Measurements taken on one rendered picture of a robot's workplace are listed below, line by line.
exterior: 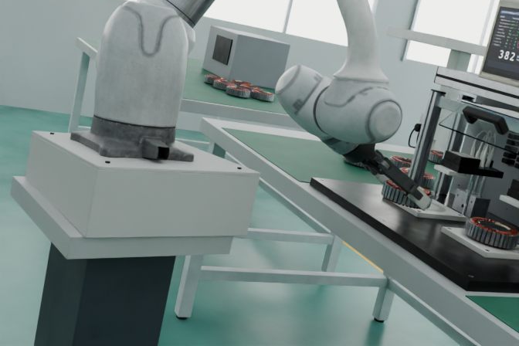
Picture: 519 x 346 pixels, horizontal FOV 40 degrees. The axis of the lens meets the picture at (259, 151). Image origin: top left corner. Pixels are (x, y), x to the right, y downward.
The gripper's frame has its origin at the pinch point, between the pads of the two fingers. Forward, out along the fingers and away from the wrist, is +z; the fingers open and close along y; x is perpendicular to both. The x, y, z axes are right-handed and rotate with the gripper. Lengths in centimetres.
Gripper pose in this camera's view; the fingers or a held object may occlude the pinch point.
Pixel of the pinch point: (407, 191)
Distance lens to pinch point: 163.8
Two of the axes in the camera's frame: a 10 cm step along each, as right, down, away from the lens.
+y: 3.9, 2.6, -8.8
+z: 6.7, 5.8, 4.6
